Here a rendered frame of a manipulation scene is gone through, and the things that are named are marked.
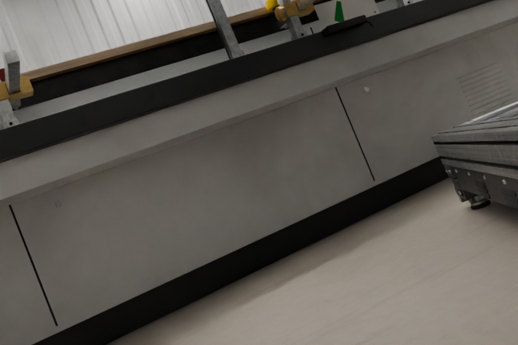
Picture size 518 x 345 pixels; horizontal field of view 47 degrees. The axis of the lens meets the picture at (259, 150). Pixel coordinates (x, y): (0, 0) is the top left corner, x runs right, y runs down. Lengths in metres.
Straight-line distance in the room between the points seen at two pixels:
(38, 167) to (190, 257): 0.60
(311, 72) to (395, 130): 0.54
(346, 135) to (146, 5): 7.79
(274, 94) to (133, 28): 7.80
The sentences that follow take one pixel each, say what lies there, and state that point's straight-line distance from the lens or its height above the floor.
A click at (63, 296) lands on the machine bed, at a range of 1.98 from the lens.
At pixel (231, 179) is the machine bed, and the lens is 2.11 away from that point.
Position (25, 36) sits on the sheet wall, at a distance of 9.54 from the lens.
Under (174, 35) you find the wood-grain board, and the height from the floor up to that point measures 0.89.
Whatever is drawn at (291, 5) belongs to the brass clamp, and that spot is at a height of 0.82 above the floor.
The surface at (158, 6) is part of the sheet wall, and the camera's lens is 9.96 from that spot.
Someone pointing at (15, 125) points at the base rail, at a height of 0.70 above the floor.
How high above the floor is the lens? 0.31
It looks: 2 degrees up
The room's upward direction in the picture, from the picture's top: 22 degrees counter-clockwise
